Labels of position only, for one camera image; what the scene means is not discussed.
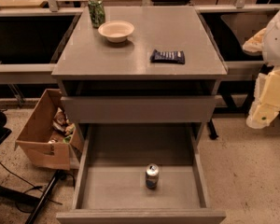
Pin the green soda can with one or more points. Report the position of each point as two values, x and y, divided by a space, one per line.
97 12

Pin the blue silver redbull can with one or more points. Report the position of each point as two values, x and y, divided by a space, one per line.
152 175

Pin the cardboard box with trash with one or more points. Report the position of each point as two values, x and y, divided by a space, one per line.
41 143

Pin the open grey middle drawer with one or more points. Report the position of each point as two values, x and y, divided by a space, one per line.
111 181

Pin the grey drawer cabinet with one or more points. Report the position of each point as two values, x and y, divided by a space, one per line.
91 66

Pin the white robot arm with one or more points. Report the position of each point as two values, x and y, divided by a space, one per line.
267 41

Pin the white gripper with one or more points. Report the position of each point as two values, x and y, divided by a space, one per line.
277 42

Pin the dark blue snack packet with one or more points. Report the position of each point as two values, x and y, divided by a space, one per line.
177 57

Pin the black tripod leg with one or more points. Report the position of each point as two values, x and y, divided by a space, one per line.
44 197

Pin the grey top drawer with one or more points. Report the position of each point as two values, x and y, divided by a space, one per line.
139 109

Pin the white paper bowl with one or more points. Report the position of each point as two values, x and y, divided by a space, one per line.
116 31

